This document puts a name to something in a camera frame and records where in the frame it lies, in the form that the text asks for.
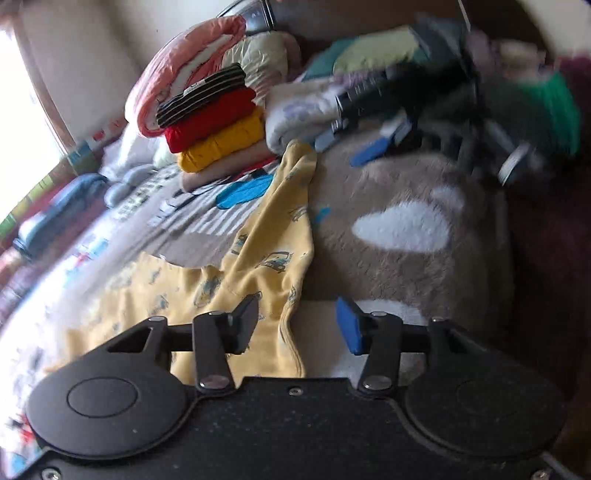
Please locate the colourful alphabet play mat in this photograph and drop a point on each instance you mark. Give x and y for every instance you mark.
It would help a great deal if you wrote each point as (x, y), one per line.
(83, 154)

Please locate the dark wooden headboard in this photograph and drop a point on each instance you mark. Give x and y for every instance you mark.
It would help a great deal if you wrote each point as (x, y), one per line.
(256, 14)

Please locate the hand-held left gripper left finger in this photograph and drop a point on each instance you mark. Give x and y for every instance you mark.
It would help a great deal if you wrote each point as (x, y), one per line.
(244, 323)

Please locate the blue folded blanket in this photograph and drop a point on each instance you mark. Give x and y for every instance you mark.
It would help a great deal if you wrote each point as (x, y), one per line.
(64, 203)

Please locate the person's right hand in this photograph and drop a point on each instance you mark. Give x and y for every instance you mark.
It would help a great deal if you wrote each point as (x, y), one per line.
(521, 106)

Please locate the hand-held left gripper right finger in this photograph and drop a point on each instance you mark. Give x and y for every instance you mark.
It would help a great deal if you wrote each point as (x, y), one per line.
(351, 323)

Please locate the pink quilt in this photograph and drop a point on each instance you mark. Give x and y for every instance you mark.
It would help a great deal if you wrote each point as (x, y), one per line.
(175, 60)

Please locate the beige folded garment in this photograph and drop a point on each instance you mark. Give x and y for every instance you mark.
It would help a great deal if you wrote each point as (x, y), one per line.
(217, 177)

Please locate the red folded garment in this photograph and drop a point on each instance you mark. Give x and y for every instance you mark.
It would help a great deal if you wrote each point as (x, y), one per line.
(207, 122)

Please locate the mustard folded garment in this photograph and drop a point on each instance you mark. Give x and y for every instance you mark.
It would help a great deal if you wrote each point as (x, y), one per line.
(217, 147)

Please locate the cartoon printed blanket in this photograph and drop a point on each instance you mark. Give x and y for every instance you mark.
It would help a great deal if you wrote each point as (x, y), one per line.
(415, 267)

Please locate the black striped folded garment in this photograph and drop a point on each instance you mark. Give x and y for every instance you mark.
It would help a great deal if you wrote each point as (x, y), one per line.
(203, 94)

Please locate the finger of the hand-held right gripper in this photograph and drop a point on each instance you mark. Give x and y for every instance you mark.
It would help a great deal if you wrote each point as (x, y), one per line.
(332, 136)
(374, 150)

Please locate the white sheet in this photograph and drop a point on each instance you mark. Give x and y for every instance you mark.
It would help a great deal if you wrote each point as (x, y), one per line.
(134, 147)

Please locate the light blue plush toy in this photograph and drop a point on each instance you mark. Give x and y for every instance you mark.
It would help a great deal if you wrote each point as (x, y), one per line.
(124, 184)

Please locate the white floral folded cloth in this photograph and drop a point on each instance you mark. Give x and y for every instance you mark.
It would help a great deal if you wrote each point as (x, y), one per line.
(295, 115)

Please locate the yellow printed garment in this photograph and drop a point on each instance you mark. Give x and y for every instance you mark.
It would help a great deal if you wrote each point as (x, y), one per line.
(263, 240)

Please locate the person's maroon clothing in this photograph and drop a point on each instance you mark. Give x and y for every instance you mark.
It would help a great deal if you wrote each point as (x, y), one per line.
(554, 277)

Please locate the window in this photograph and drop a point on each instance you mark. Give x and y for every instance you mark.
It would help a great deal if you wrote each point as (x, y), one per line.
(23, 115)

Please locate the cream quilt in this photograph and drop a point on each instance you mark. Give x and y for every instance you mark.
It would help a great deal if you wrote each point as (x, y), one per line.
(263, 55)

